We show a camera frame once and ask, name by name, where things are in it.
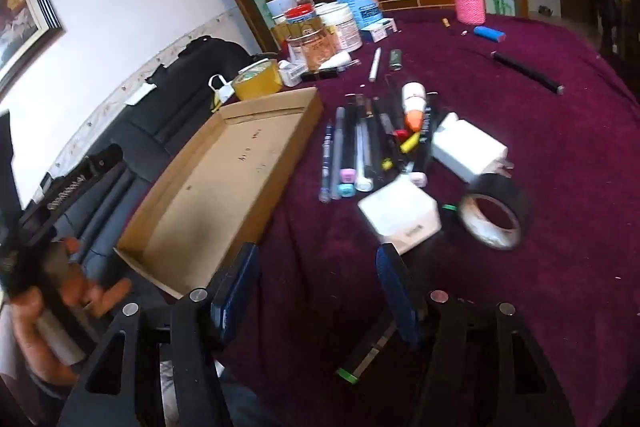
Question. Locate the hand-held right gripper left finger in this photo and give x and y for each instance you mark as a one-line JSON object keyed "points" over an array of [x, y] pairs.
{"points": [[235, 287]]}

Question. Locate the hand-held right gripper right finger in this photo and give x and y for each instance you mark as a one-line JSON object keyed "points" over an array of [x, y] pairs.
{"points": [[397, 292]]}

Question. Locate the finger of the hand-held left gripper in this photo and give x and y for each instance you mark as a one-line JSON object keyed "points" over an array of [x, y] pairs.
{"points": [[102, 162]]}

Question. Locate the black marker green caps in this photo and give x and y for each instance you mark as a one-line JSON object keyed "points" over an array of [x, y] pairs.
{"points": [[370, 349], [450, 208]]}

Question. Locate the shallow cardboard box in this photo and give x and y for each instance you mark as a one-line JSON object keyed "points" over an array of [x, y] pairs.
{"points": [[215, 187]]}

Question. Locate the black tape roll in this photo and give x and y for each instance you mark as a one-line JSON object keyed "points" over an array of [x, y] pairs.
{"points": [[517, 207]]}

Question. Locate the yellow black highlighter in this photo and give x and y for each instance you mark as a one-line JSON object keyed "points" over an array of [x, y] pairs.
{"points": [[410, 143]]}

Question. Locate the white charger with prongs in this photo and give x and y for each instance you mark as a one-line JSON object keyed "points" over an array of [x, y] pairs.
{"points": [[467, 147]]}

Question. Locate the black gel pen clear barrel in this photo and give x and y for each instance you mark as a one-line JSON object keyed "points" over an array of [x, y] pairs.
{"points": [[385, 122]]}

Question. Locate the person's left forearm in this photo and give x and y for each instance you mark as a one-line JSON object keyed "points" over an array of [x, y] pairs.
{"points": [[35, 372]]}

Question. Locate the person's left hand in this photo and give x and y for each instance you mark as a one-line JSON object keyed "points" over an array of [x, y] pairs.
{"points": [[102, 297]]}

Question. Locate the white face mask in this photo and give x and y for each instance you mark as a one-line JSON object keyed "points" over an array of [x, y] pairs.
{"points": [[222, 93]]}

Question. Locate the blue patterned pen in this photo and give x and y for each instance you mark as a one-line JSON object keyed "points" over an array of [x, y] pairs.
{"points": [[327, 157]]}

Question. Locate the grey translucent gel pen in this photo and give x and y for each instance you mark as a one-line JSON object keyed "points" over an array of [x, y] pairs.
{"points": [[340, 142]]}

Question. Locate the yellow packing tape roll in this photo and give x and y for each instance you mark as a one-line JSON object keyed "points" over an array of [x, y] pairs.
{"points": [[260, 87]]}

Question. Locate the white glue bottle orange cap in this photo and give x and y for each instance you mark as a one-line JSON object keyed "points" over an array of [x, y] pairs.
{"points": [[414, 99]]}

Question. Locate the black lipstick case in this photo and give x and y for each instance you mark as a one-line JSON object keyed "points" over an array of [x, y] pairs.
{"points": [[320, 75]]}

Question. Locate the white stylus pen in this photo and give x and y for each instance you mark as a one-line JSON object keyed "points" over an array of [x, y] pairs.
{"points": [[375, 64]]}

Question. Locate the green lighter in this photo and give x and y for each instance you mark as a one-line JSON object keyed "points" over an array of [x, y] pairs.
{"points": [[396, 60]]}

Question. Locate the clear jar orange label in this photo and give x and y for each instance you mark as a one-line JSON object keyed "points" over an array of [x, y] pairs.
{"points": [[312, 52]]}

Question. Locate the white tube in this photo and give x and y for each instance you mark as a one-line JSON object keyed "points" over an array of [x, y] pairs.
{"points": [[342, 59]]}

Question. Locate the long black rod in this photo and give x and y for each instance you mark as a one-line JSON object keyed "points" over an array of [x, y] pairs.
{"points": [[527, 73]]}

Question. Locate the small blue white box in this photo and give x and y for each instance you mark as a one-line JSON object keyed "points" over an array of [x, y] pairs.
{"points": [[380, 29]]}

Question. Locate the white plastic tub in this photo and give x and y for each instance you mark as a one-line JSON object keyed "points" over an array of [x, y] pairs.
{"points": [[342, 29]]}

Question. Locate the blue cylindrical battery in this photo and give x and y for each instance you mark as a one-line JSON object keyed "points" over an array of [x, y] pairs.
{"points": [[489, 34]]}

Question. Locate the dark blue cloth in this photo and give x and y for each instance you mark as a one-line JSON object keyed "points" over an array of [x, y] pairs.
{"points": [[606, 12]]}

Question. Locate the wooden railing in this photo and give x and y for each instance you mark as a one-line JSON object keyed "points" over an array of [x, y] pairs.
{"points": [[622, 22]]}

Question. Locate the framed wall picture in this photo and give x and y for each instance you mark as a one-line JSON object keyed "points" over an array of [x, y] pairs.
{"points": [[20, 22]]}

